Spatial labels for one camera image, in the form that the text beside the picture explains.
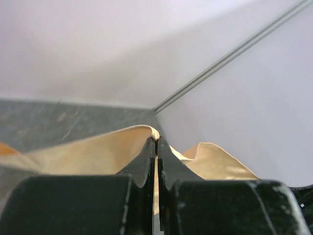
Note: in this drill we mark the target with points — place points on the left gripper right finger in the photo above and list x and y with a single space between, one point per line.
190 204

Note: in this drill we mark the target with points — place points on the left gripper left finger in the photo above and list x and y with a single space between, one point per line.
119 204

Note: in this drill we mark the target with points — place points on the peach satin napkin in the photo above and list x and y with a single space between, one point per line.
110 152

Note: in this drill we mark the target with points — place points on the right aluminium frame post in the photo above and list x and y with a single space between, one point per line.
234 53

